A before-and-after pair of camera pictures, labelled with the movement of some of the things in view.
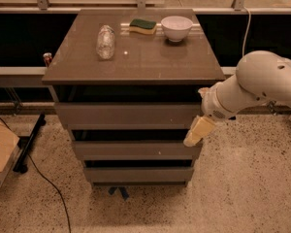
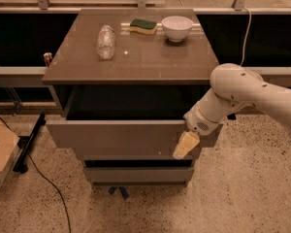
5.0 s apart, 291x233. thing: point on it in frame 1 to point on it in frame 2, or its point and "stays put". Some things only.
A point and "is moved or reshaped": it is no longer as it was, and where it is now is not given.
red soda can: [48, 58] stays put
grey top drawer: [131, 115] is moved or reshaped
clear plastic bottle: [106, 43] stays put
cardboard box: [4, 146] stays put
